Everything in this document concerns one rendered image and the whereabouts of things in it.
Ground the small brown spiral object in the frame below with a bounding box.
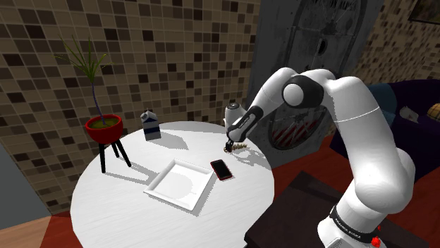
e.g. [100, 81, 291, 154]
[222, 142, 249, 154]

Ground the red phone with black screen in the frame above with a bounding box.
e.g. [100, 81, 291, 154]
[209, 159, 234, 182]

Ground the white square plate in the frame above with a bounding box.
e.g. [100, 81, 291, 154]
[143, 158, 216, 212]

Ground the white and blue milk carton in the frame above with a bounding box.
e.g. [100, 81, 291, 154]
[140, 109, 162, 142]

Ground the dark robot stand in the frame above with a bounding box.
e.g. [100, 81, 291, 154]
[243, 170, 431, 248]

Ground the round white table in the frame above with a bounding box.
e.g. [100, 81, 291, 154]
[70, 120, 276, 248]

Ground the plant in red pot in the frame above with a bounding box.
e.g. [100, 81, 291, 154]
[53, 34, 133, 174]

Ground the grey round metal door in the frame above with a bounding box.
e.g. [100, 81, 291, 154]
[246, 0, 383, 169]

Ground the dark purple sofa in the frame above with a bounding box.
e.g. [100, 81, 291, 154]
[329, 79, 440, 183]

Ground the framed wall picture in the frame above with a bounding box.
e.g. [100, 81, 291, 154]
[408, 0, 440, 25]

